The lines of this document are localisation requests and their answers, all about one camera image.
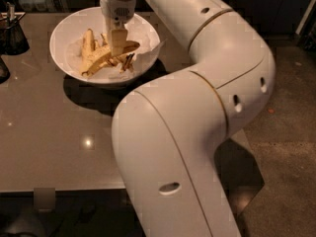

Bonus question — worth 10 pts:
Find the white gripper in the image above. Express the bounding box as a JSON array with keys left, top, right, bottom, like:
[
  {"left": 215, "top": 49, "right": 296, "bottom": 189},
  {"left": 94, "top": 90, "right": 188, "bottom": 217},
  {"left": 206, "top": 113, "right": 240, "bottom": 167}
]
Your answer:
[{"left": 100, "top": 0, "right": 136, "bottom": 56}]

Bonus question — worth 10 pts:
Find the long yellow banana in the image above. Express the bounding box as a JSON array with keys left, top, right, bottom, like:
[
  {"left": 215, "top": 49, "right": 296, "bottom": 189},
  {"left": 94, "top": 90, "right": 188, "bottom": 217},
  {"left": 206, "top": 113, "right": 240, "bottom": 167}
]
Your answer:
[{"left": 79, "top": 40, "right": 140, "bottom": 77}]

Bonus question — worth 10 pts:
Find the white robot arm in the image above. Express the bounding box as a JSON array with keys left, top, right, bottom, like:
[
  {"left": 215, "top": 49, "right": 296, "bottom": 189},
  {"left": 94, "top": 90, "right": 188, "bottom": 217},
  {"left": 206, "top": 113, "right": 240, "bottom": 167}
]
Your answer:
[{"left": 100, "top": 0, "right": 276, "bottom": 237}]

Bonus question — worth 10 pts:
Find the small banana piece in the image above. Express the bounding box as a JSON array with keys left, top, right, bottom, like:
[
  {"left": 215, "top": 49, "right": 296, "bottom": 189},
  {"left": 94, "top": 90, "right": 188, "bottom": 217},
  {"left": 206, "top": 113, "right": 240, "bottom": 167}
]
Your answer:
[{"left": 101, "top": 33, "right": 109, "bottom": 46}]

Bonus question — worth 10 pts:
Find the white ceramic bowl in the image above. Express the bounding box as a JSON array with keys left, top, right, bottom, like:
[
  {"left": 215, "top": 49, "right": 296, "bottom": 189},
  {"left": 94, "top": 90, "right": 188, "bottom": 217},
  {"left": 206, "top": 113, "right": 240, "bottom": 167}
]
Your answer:
[{"left": 49, "top": 7, "right": 164, "bottom": 89}]

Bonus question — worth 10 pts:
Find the white paper liner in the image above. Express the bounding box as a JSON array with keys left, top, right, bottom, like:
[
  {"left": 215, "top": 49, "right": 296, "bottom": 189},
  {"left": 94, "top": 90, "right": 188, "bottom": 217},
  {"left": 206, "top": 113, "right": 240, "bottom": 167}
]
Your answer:
[{"left": 65, "top": 7, "right": 166, "bottom": 81}]

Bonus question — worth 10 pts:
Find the black mesh utensil holder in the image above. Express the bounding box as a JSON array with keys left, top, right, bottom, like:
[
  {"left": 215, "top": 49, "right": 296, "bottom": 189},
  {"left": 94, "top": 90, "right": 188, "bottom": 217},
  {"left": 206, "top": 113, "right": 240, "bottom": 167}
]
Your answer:
[{"left": 0, "top": 3, "right": 30, "bottom": 55}]

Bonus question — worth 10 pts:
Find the dark glass object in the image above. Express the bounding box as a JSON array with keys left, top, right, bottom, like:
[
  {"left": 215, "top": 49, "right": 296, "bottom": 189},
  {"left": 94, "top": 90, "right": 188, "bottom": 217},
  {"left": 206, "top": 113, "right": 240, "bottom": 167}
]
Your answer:
[{"left": 0, "top": 57, "right": 10, "bottom": 84}]

